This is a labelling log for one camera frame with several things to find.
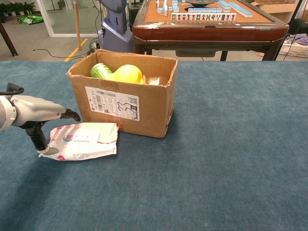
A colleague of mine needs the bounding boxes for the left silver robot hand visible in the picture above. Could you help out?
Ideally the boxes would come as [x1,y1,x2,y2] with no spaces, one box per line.
[11,94,81,156]

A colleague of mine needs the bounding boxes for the white wet wipes pack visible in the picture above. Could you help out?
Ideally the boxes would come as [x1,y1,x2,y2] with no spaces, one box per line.
[38,122,119,161]

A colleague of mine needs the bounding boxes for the yellow pear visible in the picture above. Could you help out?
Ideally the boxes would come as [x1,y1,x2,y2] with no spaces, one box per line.
[105,64,145,85]

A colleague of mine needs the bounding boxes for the green plastic snack packet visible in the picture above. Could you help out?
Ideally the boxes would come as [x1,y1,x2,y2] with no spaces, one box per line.
[18,14,45,25]

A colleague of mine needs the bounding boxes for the open cardboard box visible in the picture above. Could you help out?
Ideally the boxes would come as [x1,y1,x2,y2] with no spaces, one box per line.
[66,49,179,139]

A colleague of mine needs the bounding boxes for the green drink can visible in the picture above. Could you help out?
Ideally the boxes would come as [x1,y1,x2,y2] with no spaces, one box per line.
[90,63,114,79]

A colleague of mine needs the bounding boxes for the black table leg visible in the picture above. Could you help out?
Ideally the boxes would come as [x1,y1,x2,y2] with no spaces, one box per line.
[0,23,19,57]

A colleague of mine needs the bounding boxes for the upright wooden pole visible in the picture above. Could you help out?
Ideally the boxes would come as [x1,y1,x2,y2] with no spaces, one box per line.
[73,0,82,51]

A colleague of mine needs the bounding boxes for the potted green plants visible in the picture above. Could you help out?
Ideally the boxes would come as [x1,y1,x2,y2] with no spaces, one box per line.
[0,1,36,18]

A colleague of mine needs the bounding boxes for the scattered blue mahjong tile cluster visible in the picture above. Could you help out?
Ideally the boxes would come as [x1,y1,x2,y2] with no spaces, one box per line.
[156,0,180,14]

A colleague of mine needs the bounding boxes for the brown mahjong table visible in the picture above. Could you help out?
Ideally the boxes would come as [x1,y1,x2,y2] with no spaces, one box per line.
[132,0,290,61]

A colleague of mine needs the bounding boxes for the row of face-up mahjong tiles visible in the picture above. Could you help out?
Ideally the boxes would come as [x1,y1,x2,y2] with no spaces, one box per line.
[171,13,237,22]

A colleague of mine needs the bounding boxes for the teal felt table mat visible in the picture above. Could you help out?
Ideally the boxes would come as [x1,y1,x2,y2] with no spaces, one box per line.
[0,60,308,231]

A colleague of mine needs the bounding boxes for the black mahjong dice dome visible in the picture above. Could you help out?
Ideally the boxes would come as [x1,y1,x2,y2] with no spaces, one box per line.
[185,0,218,7]

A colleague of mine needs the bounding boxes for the black tripod stand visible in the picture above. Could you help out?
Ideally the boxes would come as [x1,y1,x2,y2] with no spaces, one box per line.
[274,0,304,61]

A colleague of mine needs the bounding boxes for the white plastic basket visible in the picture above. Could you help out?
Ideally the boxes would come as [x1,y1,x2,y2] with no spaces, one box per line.
[279,39,308,58]

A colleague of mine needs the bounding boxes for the purple cloth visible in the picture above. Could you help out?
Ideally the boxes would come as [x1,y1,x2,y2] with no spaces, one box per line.
[292,36,308,46]

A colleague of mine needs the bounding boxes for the white glass door frame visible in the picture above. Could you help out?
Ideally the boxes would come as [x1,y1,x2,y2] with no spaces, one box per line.
[36,0,102,38]

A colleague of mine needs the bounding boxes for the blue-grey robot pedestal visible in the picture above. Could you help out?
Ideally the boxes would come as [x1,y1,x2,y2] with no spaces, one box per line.
[97,0,133,52]

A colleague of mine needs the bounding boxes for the straight blue mahjong tile wall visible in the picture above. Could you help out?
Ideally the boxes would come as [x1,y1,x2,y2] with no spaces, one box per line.
[188,7,224,13]

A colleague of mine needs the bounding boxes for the diagonal blue mahjong tile wall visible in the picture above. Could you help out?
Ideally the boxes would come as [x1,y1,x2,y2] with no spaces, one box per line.
[230,1,254,18]

